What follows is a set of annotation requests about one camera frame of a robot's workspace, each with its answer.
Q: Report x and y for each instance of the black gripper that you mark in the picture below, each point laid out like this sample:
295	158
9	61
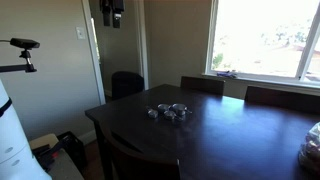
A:
115	4

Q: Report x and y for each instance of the medium steel measuring cup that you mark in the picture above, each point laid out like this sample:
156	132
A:
163	107

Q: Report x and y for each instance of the smallest steel measuring cup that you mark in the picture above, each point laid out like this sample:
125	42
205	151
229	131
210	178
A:
152	114

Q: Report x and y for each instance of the small steel measuring cup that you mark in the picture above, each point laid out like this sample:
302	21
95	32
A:
169	115

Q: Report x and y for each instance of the black rounded bin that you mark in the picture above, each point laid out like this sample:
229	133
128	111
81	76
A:
126	85

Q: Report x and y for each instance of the white framed window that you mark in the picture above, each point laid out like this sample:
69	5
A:
209	40

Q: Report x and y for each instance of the dark wooden straight-back chair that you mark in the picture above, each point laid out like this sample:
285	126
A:
202	85
281	99

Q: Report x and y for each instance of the blue item on sill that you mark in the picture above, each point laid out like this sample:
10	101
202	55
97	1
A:
226	74

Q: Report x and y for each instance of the black plastic crate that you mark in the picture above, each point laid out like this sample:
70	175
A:
73	150

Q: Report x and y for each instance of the tan cardboard box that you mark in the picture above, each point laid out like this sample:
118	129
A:
43	140

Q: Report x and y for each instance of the dark wooden curved-back chair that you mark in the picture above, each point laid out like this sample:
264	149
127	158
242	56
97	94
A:
140	160

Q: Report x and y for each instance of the black and red tool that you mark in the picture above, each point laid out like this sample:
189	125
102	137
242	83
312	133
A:
48	156

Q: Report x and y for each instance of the grey cart top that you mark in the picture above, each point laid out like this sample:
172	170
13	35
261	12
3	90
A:
65	169

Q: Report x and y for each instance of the clear plastic food bag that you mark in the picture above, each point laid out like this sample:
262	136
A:
310	150

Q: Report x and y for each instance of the white light switch plate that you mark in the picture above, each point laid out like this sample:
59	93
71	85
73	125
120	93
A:
80	33

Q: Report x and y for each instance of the white door frame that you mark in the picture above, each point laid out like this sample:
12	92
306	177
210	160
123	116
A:
95	66

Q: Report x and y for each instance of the black external camera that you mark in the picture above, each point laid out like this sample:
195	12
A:
25	43

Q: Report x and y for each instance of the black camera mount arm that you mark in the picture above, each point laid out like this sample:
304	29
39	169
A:
27	61

